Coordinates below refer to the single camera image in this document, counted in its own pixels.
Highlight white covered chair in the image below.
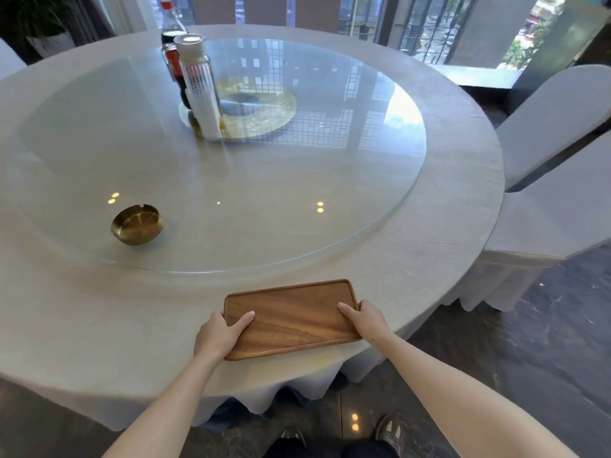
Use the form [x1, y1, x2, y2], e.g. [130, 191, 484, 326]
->
[495, 65, 611, 191]
[0, 38, 27, 82]
[451, 131, 611, 312]

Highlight person's left hand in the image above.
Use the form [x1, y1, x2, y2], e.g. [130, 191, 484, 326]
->
[193, 310, 256, 362]

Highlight potted plant white pot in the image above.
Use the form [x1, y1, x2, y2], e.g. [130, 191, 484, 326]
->
[0, 0, 77, 60]

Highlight clear ribbed toothpick dispenser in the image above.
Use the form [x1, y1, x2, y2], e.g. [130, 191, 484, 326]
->
[173, 33, 224, 142]

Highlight person's left forearm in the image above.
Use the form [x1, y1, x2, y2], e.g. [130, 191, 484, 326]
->
[102, 352, 223, 458]

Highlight brass ashtray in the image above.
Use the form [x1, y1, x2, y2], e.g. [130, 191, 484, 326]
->
[110, 204, 164, 246]

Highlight white round tablecloth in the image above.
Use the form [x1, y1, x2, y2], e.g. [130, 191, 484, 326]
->
[0, 24, 506, 432]

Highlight person's dark trousers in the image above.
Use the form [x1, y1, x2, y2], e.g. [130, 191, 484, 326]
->
[262, 438, 399, 458]

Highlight small dark sauce bottle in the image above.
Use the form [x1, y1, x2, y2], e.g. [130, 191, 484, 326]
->
[161, 43, 192, 110]

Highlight gold turntable base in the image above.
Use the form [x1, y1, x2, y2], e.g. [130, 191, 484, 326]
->
[179, 76, 297, 142]

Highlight metal window railing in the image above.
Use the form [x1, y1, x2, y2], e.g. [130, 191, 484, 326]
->
[398, 0, 478, 65]

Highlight round glass turntable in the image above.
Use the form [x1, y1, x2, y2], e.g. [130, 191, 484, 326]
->
[7, 38, 427, 274]

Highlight person's right hand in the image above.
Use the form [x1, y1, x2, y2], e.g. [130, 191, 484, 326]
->
[337, 300, 393, 347]

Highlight dark sauce bottle red cap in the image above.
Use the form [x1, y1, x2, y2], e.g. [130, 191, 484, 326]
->
[159, 0, 189, 45]

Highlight brown wooden tray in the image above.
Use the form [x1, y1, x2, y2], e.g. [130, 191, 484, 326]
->
[223, 279, 363, 361]

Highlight person's right shoe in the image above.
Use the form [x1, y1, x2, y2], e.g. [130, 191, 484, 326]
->
[375, 414, 405, 456]

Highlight person's right forearm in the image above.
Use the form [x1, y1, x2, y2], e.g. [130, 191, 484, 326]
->
[374, 332, 580, 458]

